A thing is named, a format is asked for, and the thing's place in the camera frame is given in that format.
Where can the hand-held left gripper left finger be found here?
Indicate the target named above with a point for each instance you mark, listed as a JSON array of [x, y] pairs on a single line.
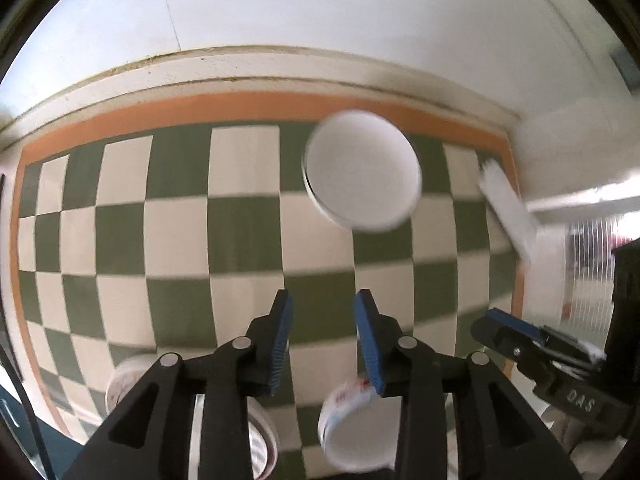
[[280, 345]]

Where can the white cup with red print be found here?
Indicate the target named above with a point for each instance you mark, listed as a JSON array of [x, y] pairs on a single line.
[[350, 440]]

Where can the green white checkered tablecloth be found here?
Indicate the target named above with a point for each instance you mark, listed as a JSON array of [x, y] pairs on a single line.
[[240, 240]]

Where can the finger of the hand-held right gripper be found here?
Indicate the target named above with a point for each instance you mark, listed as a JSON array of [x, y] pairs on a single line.
[[575, 347], [507, 329]]

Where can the white plate with floral print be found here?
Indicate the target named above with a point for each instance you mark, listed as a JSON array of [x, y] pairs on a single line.
[[125, 385]]

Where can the white plate with dark stripes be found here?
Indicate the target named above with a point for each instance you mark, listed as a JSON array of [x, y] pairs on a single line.
[[263, 440]]

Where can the frosted glass sliding door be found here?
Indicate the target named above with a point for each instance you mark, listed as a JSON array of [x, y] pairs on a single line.
[[590, 270]]

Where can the blue cabinet front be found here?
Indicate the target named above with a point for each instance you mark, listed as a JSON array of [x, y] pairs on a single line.
[[12, 440]]

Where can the folded white cloth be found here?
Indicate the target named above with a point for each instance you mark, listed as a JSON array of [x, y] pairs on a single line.
[[506, 205]]

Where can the white bowl with dark rim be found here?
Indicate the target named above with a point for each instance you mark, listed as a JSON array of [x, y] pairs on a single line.
[[331, 215]]

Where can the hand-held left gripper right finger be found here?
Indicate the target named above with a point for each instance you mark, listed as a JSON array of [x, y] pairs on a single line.
[[370, 345]]

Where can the plain white bowl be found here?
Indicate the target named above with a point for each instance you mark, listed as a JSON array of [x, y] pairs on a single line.
[[362, 170]]

